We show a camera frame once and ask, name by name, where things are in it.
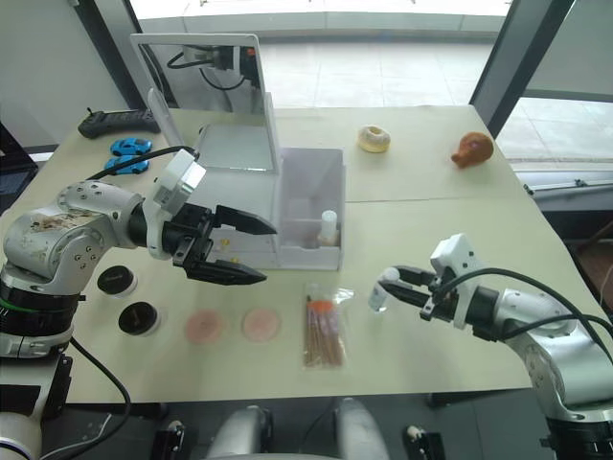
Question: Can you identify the dark metal rail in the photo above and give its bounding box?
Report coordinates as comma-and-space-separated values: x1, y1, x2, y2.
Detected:
512, 168, 613, 213

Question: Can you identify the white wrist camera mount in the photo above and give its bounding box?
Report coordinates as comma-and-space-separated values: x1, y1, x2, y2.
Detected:
142, 148, 208, 263
429, 233, 481, 332

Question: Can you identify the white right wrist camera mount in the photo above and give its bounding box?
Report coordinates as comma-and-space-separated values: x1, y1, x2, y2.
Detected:
429, 233, 481, 332

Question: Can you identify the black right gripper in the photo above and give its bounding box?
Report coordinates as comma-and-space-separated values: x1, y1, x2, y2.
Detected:
377, 264, 461, 323

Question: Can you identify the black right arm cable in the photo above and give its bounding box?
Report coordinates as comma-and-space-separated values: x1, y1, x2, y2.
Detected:
433, 267, 613, 336

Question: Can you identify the white drawer with gold knob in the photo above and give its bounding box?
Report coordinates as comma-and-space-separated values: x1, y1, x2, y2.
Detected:
210, 251, 279, 270
210, 224, 279, 254

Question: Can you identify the grey rounded robot leg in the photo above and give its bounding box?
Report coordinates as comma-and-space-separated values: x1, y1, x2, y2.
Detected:
333, 397, 390, 460
205, 405, 275, 460

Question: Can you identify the small amber white-capped bottle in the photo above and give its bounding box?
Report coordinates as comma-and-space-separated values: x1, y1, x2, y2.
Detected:
316, 209, 341, 248

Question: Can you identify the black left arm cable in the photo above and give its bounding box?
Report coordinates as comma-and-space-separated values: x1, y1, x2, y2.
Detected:
85, 145, 200, 182

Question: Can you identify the white makeup organizer with mirror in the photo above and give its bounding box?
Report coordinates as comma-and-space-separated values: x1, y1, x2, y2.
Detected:
129, 33, 348, 272

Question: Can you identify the brush set in clear bag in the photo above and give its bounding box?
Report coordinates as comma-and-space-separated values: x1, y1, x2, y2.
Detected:
302, 282, 356, 370

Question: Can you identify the small clear white-capped bottle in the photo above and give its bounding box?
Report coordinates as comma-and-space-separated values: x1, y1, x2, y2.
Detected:
368, 266, 401, 314

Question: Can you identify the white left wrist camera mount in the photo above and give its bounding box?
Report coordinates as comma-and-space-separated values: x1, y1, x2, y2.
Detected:
142, 148, 208, 263

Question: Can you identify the black window pillar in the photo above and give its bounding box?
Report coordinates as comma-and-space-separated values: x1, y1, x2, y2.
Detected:
79, 0, 145, 114
467, 0, 577, 141

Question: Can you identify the blue toy car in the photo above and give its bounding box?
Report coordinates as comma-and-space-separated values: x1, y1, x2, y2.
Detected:
109, 136, 155, 157
103, 153, 151, 176

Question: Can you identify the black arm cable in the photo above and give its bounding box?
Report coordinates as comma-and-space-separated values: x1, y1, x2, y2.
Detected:
433, 267, 613, 336
85, 145, 200, 182

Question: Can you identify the cream toy donut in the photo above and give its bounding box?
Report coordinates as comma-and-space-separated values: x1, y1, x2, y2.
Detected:
356, 124, 395, 155

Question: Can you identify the black robot body cable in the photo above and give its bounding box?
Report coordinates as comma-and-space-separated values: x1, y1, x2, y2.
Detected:
40, 334, 133, 457

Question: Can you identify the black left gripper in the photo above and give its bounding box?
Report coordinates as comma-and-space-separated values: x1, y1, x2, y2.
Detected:
162, 203, 280, 288

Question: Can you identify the orange toy drumstick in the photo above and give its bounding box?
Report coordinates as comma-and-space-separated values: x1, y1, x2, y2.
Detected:
449, 130, 495, 170

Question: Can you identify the round pink makeup sponge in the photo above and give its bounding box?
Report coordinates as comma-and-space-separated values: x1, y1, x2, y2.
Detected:
241, 306, 284, 344
184, 308, 229, 344

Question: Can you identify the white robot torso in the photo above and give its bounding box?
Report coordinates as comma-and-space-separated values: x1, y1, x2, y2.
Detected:
0, 410, 45, 460

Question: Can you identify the round black compact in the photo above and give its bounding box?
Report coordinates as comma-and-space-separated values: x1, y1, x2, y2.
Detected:
96, 265, 140, 300
117, 300, 162, 337

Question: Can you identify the black remote controller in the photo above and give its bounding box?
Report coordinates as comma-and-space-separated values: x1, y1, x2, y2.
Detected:
77, 106, 162, 141

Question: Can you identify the black equipment case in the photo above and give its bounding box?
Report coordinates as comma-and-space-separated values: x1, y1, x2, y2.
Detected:
0, 118, 40, 218

